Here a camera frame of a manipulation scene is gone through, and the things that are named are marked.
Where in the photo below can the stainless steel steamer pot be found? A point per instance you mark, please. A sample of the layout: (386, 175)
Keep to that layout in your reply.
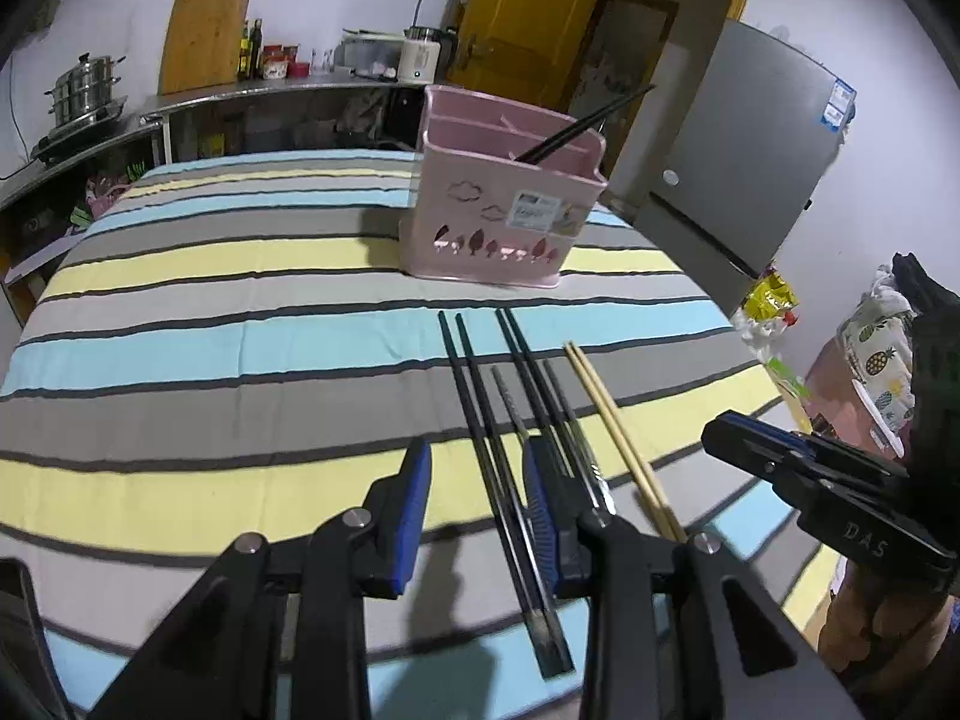
(83, 88)

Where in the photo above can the yellow snack bag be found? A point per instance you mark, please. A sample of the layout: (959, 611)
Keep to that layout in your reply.
(771, 299)

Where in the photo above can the dark oil bottle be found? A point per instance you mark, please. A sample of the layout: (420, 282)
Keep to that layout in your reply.
(249, 51)

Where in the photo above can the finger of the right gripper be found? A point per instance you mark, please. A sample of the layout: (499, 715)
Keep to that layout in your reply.
(758, 448)
(837, 490)

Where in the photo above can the red lidded jar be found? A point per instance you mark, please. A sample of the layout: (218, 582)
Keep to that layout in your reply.
(278, 62)

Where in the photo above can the yellow wooden door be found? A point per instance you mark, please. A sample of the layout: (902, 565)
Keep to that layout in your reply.
(520, 49)

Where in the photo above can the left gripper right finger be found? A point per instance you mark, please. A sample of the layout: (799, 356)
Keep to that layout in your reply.
(676, 630)

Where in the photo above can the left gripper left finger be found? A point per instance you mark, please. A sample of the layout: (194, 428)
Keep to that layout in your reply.
(289, 612)

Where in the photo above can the right hand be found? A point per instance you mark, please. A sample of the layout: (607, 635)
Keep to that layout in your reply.
(886, 637)

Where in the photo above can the black chopstick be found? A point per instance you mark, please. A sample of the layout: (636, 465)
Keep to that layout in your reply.
(546, 412)
(553, 415)
(495, 479)
(586, 458)
(510, 479)
(560, 139)

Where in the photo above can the steel kitchen shelf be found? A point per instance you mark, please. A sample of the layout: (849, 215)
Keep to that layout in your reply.
(323, 111)

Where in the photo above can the white electric kettle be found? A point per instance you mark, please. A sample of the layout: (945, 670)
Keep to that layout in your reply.
(419, 57)

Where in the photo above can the short dark metal chopstick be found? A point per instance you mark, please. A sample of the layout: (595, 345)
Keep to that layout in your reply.
(510, 406)

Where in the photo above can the pink plastic utensil caddy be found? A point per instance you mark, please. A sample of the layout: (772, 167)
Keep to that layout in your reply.
(480, 214)

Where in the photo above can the portable gas stove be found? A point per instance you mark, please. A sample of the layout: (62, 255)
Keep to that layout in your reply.
(80, 134)

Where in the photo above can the pineapple print fabric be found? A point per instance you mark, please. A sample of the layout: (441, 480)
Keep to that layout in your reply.
(877, 345)

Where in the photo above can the grey refrigerator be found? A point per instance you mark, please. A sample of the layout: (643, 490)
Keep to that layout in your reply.
(766, 123)

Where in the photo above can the clear plastic storage box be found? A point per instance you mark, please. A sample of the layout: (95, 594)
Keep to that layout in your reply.
(370, 54)

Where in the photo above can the wooden cutting board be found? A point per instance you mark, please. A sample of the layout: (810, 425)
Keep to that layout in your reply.
(201, 48)

